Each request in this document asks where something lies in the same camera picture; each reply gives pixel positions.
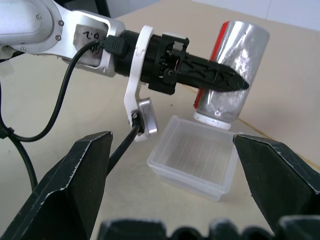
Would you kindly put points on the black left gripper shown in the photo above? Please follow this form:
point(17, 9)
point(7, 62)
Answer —
point(160, 65)

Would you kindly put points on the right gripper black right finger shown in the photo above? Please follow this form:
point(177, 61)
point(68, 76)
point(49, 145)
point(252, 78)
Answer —
point(280, 180)

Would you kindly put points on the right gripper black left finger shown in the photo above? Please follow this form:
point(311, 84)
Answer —
point(67, 195)

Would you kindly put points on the silver red can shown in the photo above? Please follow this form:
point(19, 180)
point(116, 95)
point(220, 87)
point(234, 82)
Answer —
point(240, 50)

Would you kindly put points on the clear plastic container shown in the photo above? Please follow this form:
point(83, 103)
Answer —
point(195, 155)

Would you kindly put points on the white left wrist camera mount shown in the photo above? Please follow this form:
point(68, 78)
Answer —
point(131, 95)

